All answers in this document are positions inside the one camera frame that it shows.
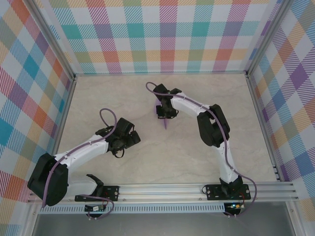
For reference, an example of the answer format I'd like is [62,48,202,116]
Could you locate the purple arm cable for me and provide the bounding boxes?
[145,82,260,219]
[41,108,118,221]

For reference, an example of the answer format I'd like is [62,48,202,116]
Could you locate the perforated metal cable tray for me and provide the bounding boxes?
[38,203,226,214]

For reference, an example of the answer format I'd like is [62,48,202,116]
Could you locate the aluminium back rail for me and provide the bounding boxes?
[73,70,249,77]

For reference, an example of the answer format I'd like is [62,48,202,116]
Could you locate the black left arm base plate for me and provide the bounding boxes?
[74,185,121,203]

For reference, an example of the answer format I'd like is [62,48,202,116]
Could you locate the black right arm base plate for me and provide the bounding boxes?
[205,183,251,201]

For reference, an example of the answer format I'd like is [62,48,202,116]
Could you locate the purple paper sheet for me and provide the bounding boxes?
[154,99,170,130]

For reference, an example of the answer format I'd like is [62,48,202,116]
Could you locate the aluminium lower frame bar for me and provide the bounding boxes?
[285,200,307,236]
[22,203,41,236]

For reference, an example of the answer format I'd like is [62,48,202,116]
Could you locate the aluminium side rail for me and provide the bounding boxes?
[43,76,77,185]
[246,75,283,182]

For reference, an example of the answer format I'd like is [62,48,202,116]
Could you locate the black round cable mount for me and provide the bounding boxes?
[86,211,105,220]
[222,208,244,217]

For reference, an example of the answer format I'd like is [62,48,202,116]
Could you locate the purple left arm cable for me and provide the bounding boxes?
[41,108,118,221]

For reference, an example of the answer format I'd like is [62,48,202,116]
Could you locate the aluminium corner post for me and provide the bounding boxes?
[26,0,77,82]
[245,0,292,79]

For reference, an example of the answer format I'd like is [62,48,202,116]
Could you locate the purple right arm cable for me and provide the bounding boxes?
[145,82,260,219]

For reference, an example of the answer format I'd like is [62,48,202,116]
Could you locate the aluminium front rail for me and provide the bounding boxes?
[27,181,300,204]

